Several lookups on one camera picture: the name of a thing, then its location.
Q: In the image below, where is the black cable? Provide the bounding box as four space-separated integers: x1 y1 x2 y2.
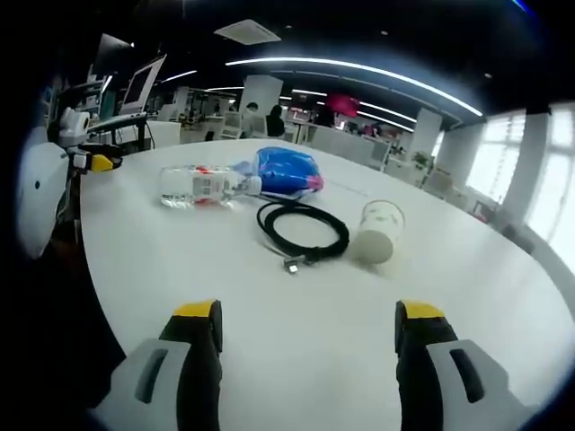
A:
256 201 350 276

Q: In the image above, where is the blue plastic snack bag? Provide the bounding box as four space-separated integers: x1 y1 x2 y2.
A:
233 145 325 199

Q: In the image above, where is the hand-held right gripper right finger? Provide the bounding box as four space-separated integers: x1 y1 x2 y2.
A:
394 299 540 431

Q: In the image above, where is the computer monitor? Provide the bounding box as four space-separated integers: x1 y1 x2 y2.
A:
119 53 168 116

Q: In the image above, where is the ceiling air vent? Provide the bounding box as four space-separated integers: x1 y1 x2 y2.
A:
213 18 283 45

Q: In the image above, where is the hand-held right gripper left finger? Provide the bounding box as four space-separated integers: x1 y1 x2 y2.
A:
87 298 224 431

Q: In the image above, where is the desk with monitor stand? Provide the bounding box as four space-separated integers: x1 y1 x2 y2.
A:
87 111 152 152

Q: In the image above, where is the white pillar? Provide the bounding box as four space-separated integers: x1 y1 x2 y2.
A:
240 74 285 139

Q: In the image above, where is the clear plastic water bottle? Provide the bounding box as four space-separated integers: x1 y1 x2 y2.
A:
159 164 263 212

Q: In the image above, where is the white table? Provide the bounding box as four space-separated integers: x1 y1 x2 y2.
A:
79 137 575 431

